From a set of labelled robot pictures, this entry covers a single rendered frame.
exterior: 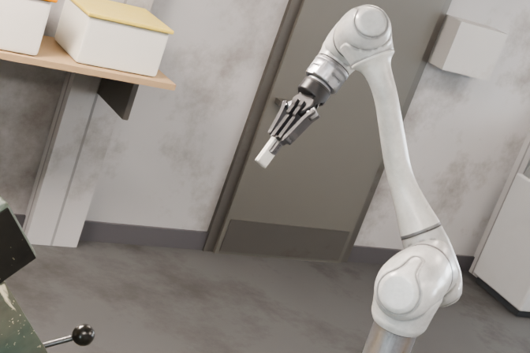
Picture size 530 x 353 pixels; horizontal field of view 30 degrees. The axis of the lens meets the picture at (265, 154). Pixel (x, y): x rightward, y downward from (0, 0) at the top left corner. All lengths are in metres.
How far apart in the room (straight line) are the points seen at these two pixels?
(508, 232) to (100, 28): 3.61
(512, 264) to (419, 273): 5.01
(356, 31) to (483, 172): 5.09
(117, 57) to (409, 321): 2.86
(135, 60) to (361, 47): 2.72
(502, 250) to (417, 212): 4.90
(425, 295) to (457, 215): 5.10
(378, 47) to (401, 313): 0.58
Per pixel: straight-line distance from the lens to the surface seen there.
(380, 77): 2.21
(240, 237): 6.14
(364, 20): 2.16
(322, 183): 6.27
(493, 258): 7.26
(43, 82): 5.25
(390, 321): 2.19
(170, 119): 5.61
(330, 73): 2.31
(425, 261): 2.17
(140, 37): 4.76
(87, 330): 1.71
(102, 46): 4.70
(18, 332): 1.33
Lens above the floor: 2.34
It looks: 16 degrees down
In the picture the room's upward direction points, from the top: 20 degrees clockwise
